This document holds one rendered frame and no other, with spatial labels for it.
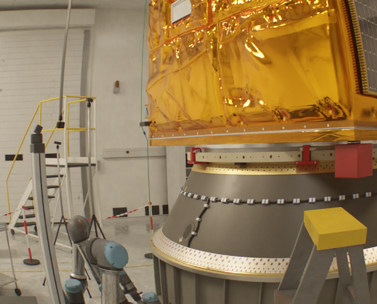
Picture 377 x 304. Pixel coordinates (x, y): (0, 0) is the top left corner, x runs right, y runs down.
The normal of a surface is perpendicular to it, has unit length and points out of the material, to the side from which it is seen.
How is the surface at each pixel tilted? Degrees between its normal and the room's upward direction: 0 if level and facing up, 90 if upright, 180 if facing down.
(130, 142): 90
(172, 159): 90
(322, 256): 87
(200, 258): 43
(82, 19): 90
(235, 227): 62
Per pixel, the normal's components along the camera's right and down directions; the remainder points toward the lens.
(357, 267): -0.16, -0.04
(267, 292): -0.49, 0.01
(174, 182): -0.87, 0.03
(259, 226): -0.52, -0.45
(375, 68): 0.47, -0.01
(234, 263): -0.45, -0.72
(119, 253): 0.77, -0.15
